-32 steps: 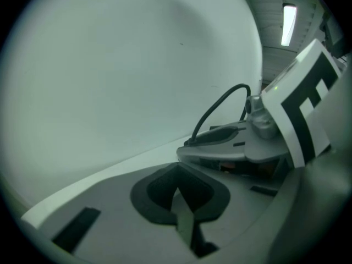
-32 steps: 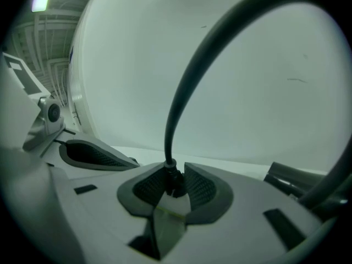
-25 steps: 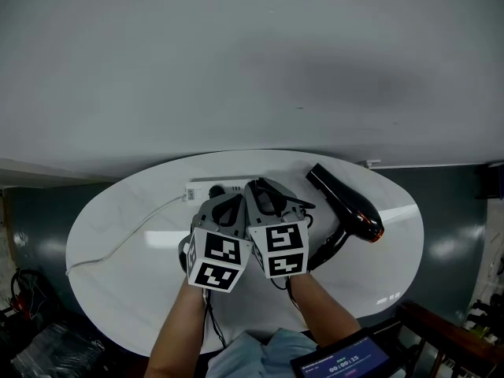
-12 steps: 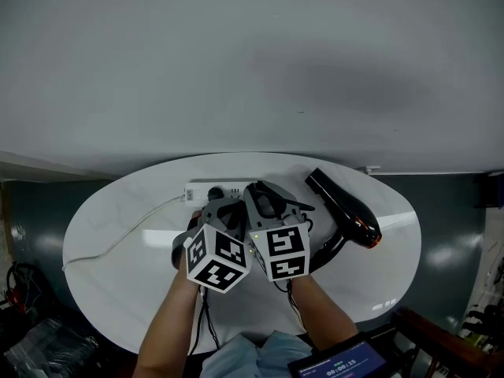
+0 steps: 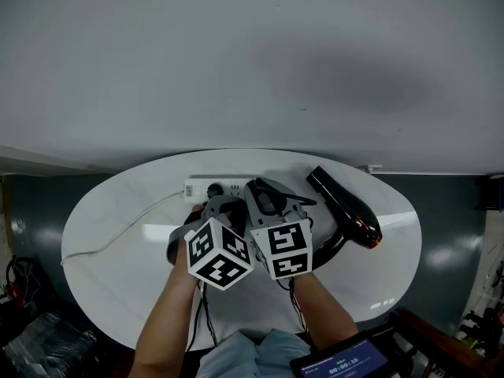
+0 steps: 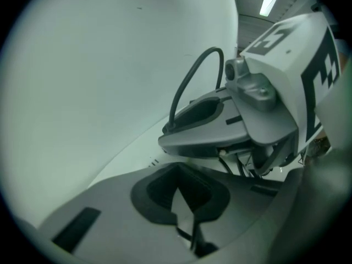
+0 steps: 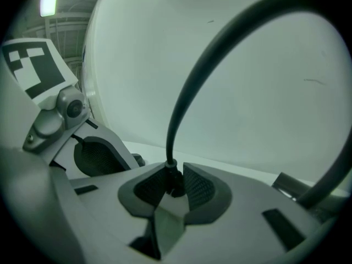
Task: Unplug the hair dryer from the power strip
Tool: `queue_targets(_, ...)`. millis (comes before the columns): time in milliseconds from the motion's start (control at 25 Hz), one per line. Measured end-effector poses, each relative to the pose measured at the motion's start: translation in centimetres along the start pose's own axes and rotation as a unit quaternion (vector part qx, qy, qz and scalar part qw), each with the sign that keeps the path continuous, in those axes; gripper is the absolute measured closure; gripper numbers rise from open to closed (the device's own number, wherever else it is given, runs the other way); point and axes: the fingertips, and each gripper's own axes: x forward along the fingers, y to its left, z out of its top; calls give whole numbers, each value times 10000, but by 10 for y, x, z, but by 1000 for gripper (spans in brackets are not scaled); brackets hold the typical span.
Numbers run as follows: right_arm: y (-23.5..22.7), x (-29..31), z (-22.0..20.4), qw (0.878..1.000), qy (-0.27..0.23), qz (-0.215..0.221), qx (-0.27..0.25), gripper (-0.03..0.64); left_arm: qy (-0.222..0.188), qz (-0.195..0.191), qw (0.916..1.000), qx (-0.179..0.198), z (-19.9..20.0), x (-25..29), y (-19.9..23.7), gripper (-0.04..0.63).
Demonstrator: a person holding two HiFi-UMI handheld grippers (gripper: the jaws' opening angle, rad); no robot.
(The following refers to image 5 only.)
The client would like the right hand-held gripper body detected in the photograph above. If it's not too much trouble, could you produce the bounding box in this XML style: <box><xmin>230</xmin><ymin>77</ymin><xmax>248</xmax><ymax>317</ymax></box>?
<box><xmin>250</xmin><ymin>214</ymin><xmax>315</xmax><ymax>281</ymax></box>

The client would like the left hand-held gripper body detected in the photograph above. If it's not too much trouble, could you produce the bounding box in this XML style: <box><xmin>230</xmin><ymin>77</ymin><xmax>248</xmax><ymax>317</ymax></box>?
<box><xmin>183</xmin><ymin>208</ymin><xmax>255</xmax><ymax>292</ymax></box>

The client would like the white power strip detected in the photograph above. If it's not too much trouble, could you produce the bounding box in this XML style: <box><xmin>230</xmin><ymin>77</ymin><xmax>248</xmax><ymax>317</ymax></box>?
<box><xmin>183</xmin><ymin>176</ymin><xmax>253</xmax><ymax>205</ymax></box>

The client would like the person's right forearm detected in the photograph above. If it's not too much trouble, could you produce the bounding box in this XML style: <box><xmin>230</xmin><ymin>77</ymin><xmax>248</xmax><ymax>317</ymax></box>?
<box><xmin>293</xmin><ymin>272</ymin><xmax>359</xmax><ymax>350</ymax></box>

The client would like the person's left forearm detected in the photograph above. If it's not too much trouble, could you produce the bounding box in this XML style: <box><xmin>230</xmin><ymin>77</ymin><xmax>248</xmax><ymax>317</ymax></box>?
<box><xmin>129</xmin><ymin>242</ymin><xmax>202</xmax><ymax>378</ymax></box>

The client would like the black hair dryer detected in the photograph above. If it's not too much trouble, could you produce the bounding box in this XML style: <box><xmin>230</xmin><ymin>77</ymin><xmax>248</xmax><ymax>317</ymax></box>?
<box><xmin>306</xmin><ymin>165</ymin><xmax>384</xmax><ymax>270</ymax></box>

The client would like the person's left hand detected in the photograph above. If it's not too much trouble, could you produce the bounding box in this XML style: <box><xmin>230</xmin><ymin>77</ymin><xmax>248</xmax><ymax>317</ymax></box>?
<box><xmin>183</xmin><ymin>204</ymin><xmax>206</xmax><ymax>226</ymax></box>

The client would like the person's light blue shirt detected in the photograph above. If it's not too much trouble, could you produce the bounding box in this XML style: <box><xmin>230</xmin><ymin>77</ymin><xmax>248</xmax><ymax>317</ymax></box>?
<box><xmin>196</xmin><ymin>328</ymin><xmax>312</xmax><ymax>378</ymax></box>

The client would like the black tablet with blue screen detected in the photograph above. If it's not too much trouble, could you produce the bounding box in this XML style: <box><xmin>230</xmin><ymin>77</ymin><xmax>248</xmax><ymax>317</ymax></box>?
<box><xmin>289</xmin><ymin>336</ymin><xmax>391</xmax><ymax>378</ymax></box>

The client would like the brown wooden chair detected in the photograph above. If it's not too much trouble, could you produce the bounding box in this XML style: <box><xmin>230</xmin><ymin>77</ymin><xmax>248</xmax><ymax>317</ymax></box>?
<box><xmin>393</xmin><ymin>307</ymin><xmax>489</xmax><ymax>378</ymax></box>

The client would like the white door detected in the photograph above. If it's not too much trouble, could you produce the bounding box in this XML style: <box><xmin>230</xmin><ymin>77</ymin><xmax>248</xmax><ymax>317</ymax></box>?
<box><xmin>0</xmin><ymin>144</ymin><xmax>119</xmax><ymax>176</ymax></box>

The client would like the dark blue box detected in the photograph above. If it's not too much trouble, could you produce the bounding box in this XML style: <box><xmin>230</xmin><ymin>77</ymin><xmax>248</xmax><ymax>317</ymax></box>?
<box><xmin>474</xmin><ymin>173</ymin><xmax>504</xmax><ymax>212</ymax></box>

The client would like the black plastic bag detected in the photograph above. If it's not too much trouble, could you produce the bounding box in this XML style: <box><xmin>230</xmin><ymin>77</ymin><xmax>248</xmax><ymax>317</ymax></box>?
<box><xmin>0</xmin><ymin>311</ymin><xmax>98</xmax><ymax>378</ymax></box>

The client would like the cluttered tool shelf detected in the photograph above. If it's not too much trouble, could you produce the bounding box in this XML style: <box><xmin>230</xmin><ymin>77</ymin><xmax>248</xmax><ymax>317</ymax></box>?
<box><xmin>456</xmin><ymin>210</ymin><xmax>504</xmax><ymax>358</ymax></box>

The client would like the grey gripper hand strap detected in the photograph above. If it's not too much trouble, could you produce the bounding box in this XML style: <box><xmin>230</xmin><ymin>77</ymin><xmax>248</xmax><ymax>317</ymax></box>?
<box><xmin>167</xmin><ymin>218</ymin><xmax>198</xmax><ymax>268</ymax></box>

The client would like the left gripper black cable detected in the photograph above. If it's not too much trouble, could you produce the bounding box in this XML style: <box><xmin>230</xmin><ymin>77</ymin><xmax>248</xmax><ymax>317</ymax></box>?
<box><xmin>184</xmin><ymin>281</ymin><xmax>220</xmax><ymax>354</ymax></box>

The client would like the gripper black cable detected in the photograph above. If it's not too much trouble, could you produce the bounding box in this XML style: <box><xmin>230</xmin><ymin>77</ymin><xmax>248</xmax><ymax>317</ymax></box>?
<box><xmin>184</xmin><ymin>281</ymin><xmax>220</xmax><ymax>354</ymax></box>
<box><xmin>277</xmin><ymin>277</ymin><xmax>312</xmax><ymax>342</ymax></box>

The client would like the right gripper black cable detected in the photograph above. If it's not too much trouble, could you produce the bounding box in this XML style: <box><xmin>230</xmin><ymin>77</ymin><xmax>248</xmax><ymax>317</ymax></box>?
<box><xmin>277</xmin><ymin>277</ymin><xmax>312</xmax><ymax>342</ymax></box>

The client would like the white power strip cable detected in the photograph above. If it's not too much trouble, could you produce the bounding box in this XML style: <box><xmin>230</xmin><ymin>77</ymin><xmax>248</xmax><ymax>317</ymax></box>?
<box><xmin>60</xmin><ymin>189</ymin><xmax>185</xmax><ymax>267</ymax></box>

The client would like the tangle of red black wires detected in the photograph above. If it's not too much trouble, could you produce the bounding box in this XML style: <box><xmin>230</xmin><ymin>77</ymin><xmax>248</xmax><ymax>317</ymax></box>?
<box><xmin>0</xmin><ymin>256</ymin><xmax>44</xmax><ymax>310</ymax></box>

